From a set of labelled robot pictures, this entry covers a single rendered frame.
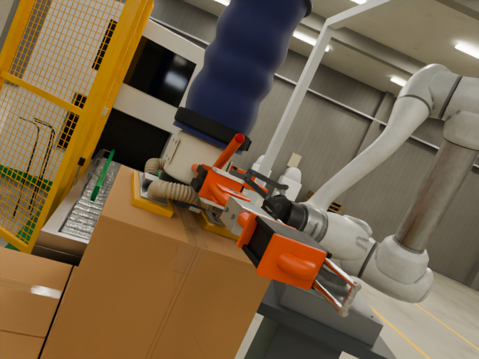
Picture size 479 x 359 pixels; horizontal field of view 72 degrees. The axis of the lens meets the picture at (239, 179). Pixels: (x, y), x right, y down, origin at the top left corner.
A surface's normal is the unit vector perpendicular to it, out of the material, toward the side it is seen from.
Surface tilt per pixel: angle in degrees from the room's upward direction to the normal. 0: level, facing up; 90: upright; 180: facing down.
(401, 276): 108
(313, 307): 90
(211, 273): 90
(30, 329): 0
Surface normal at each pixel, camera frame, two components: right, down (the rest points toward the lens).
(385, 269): -0.62, 0.11
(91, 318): 0.27, 0.20
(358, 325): -0.02, 0.07
